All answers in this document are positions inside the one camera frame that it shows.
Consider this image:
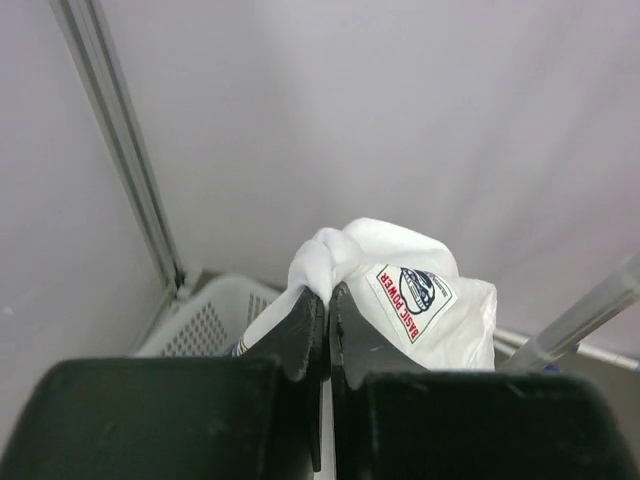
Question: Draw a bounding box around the grey aluminium frame post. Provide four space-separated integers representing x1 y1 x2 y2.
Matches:
50 1 185 297

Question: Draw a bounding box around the white perforated plastic basket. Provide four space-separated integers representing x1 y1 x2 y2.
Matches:
136 274 280 357

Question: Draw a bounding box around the white metal clothes rack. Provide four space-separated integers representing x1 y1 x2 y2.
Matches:
500 254 639 371

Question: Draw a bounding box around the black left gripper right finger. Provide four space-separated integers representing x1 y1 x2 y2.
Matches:
329 285 639 479

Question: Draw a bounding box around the white printed tank top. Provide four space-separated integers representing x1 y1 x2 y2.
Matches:
231 218 497 371

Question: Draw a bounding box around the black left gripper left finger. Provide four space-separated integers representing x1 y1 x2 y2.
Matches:
1 290 324 479

